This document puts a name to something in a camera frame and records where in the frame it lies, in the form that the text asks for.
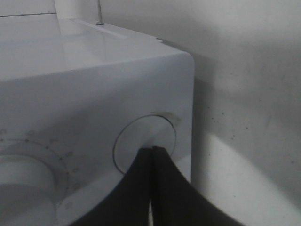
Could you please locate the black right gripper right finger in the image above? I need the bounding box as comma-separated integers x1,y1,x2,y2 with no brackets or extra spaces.
151,146,240,226

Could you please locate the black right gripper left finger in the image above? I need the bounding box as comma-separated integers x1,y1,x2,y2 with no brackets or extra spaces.
72,148,153,226

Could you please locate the white microwave knob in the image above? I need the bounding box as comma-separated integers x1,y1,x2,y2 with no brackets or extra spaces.
0,155,56,226

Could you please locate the round white door button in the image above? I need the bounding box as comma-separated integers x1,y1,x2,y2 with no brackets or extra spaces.
112,114,177,174

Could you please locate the white microwave oven body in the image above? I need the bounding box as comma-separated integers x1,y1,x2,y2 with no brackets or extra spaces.
0,17,195,226

